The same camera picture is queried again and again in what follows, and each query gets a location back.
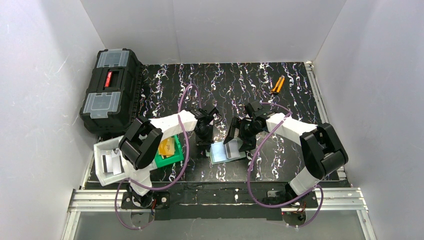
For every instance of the green plastic bin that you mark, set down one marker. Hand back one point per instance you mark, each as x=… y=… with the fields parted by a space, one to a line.
x=177 y=157

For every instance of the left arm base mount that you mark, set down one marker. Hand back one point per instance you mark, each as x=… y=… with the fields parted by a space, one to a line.
x=143 y=209

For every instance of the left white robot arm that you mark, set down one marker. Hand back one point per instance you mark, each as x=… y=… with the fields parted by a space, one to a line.
x=140 y=143

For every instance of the black toolbox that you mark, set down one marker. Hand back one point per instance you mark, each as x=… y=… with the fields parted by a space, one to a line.
x=112 y=98

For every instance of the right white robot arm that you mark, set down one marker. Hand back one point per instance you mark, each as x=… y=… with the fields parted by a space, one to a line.
x=322 y=150

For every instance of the white bin with silver cards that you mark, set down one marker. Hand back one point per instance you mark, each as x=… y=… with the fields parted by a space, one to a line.
x=104 y=178

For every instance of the silver credit cards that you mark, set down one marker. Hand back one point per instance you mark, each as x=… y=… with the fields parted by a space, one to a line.
x=112 y=161

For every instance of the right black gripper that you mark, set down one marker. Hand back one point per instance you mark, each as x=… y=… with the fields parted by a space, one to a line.
x=241 y=136

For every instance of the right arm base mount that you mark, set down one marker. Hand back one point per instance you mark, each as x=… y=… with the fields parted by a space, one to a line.
x=291 y=202

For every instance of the gold credit cards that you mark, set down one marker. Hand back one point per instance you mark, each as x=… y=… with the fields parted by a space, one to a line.
x=166 y=148

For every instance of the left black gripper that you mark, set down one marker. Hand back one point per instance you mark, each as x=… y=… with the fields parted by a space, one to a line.
x=203 y=141

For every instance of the aluminium frame rail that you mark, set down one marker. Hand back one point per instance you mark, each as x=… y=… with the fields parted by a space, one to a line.
x=211 y=202

